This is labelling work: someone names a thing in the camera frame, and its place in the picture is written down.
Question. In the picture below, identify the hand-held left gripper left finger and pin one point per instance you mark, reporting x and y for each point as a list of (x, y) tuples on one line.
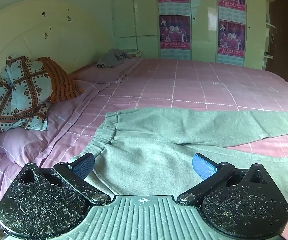
[(84, 166)]

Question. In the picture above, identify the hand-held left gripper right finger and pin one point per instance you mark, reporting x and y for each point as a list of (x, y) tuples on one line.
[(204, 166)]

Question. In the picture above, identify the grey pants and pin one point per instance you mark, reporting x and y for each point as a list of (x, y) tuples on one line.
[(159, 160)]

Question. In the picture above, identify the purple checked pillow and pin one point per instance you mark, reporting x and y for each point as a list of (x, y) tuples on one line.
[(24, 142)]

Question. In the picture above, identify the pink checked bed sheet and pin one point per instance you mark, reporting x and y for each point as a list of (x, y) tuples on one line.
[(184, 85)]

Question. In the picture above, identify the orange striped pillow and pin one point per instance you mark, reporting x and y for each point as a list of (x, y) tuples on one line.
[(59, 80)]

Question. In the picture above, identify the pink checked pillow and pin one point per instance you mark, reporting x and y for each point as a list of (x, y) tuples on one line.
[(101, 73)]

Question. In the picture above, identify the blue patterned quilt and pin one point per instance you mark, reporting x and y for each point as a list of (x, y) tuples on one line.
[(19, 92)]

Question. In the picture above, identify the grey crumpled cloth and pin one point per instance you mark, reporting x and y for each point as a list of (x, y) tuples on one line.
[(111, 57)]

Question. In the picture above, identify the stack of books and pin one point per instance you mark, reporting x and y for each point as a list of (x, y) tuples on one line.
[(135, 53)]

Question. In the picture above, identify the pale green wardrobe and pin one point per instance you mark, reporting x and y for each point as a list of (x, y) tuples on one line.
[(204, 30)]

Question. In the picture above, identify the cream wooden headboard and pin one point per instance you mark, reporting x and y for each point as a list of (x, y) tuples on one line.
[(46, 27)]

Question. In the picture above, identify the white corner shelf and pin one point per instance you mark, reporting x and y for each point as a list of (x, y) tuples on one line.
[(268, 25)]

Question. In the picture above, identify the brown wooden door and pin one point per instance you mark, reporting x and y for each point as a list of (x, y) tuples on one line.
[(283, 30)]

